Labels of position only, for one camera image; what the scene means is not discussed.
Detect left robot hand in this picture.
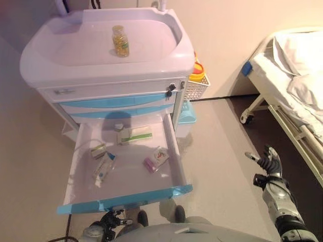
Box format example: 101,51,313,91
100,208,133,234

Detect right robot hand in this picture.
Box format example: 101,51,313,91
244,145,283,180

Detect blue handled cart drawer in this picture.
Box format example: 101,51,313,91
57,114,194,216
60,103,175,119
53,92,178,109

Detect yellow capsule medicine bottle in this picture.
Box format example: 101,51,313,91
112,25,130,58

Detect pink white medicine box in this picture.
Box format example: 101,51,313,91
143,146,171,174

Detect bed caster wheel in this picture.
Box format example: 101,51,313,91
239,112,254,125

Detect right robot leg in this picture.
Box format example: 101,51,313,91
158,199,186,224

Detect small green white box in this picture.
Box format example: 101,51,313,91
90,143,107,160

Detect grey robot torso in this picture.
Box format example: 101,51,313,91
111,223,283,242

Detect long green white box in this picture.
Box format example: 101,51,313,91
116,125,154,146

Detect white bedding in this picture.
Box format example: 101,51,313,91
252,30,323,150

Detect blue lidded waste bin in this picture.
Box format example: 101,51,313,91
176,100,198,138

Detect blue bed corner clip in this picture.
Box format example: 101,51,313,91
241,61,253,77

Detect white side bin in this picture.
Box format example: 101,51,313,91
62,122,79,140

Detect white perforated basket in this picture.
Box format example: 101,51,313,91
185,74,211,101

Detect yellow sharps container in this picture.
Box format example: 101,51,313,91
189,51,206,82

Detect black cart keys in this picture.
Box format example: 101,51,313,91
164,83,177,98

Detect white medical cart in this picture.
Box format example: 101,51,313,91
19,7,196,215

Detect white hospital bed frame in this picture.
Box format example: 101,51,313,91
239,27,323,188

